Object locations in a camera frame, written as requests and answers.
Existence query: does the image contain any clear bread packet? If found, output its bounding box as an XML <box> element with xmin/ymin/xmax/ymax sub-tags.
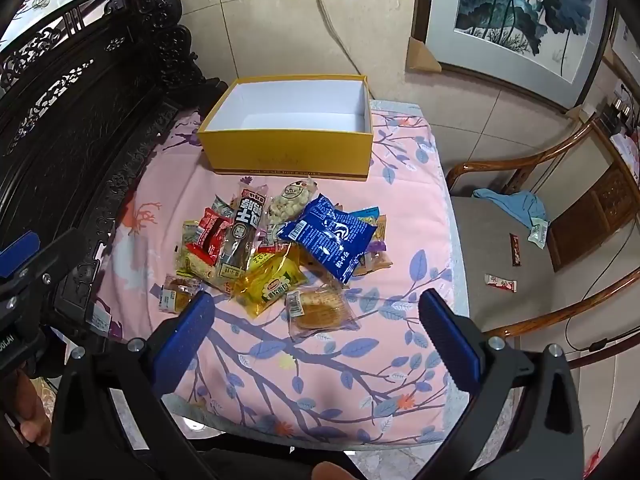
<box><xmin>285</xmin><ymin>285</ymin><xmax>360</xmax><ymax>338</ymax></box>

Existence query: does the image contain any blue cloth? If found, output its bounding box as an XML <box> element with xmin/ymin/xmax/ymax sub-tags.
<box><xmin>472</xmin><ymin>188</ymin><xmax>550</xmax><ymax>227</ymax></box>

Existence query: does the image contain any small white green packet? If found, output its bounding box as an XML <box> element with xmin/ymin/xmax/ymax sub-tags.
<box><xmin>528</xmin><ymin>219</ymin><xmax>549</xmax><ymax>249</ymax></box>

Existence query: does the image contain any white framed picture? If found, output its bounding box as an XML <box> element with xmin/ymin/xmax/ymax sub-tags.
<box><xmin>610</xmin><ymin>10</ymin><xmax>640</xmax><ymax>88</ymax></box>

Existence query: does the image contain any cardboard corner protector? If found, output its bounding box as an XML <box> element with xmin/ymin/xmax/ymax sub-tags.
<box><xmin>409</xmin><ymin>37</ymin><xmax>442</xmax><ymax>73</ymax></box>

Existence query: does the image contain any small clear cake packet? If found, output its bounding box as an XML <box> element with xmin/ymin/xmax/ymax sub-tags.
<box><xmin>160</xmin><ymin>274</ymin><xmax>203</xmax><ymax>315</ymax></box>

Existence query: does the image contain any pink printed blanket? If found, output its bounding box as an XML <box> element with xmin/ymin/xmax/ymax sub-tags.
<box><xmin>95</xmin><ymin>100</ymin><xmax>468</xmax><ymax>446</ymax></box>

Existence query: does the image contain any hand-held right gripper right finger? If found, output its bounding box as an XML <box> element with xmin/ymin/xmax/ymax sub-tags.
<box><xmin>415</xmin><ymin>289</ymin><xmax>585</xmax><ymax>480</ymax></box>

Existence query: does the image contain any orange snack packet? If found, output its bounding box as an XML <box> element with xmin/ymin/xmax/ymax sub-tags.
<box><xmin>367</xmin><ymin>214</ymin><xmax>389</xmax><ymax>253</ymax></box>

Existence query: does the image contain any black cable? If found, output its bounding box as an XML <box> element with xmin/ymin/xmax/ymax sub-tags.
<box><xmin>564</xmin><ymin>220</ymin><xmax>640</xmax><ymax>352</ymax></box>

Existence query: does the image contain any person's left hand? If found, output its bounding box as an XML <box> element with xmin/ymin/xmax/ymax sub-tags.
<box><xmin>14</xmin><ymin>372</ymin><xmax>53</xmax><ymax>447</ymax></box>

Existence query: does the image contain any wooden armchair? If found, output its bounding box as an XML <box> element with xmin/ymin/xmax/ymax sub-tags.
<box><xmin>444</xmin><ymin>115</ymin><xmax>640</xmax><ymax>366</ymax></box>

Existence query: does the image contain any dark brown sausage packet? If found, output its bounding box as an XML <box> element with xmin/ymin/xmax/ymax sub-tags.
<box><xmin>218</xmin><ymin>183</ymin><xmax>269</xmax><ymax>281</ymax></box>

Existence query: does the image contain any dark carved wooden furniture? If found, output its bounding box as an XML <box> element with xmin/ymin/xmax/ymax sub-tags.
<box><xmin>0</xmin><ymin>0</ymin><xmax>228</xmax><ymax>361</ymax></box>

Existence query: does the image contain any white red candy packet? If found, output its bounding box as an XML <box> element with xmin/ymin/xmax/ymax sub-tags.
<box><xmin>483</xmin><ymin>273</ymin><xmax>519</xmax><ymax>294</ymax></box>

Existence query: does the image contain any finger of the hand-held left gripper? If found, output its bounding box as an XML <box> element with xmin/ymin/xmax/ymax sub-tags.
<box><xmin>0</xmin><ymin>228</ymin><xmax>89</xmax><ymax>307</ymax></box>

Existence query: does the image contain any red snack packet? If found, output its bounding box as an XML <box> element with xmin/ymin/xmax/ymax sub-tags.
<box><xmin>187</xmin><ymin>208</ymin><xmax>235</xmax><ymax>266</ymax></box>

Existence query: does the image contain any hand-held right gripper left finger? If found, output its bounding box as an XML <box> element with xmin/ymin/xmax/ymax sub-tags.
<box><xmin>50</xmin><ymin>290</ymin><xmax>217</xmax><ymax>480</ymax></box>

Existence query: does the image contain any framed lotus painting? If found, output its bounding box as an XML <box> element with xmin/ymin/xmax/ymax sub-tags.
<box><xmin>412</xmin><ymin>0</ymin><xmax>617</xmax><ymax>112</ymax></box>

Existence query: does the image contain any yellow cardboard box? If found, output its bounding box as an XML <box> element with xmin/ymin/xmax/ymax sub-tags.
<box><xmin>196</xmin><ymin>75</ymin><xmax>374</xmax><ymax>182</ymax></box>

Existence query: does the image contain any white power cable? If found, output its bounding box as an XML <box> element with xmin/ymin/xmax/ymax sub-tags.
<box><xmin>312</xmin><ymin>0</ymin><xmax>362</xmax><ymax>80</ymax></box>

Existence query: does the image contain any blue snack packet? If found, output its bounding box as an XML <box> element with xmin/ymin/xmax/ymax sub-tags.
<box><xmin>276</xmin><ymin>194</ymin><xmax>379</xmax><ymax>285</ymax></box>

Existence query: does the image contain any yellow cracker packet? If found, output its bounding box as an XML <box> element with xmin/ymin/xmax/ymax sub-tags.
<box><xmin>174</xmin><ymin>220</ymin><xmax>231</xmax><ymax>291</ymax></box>

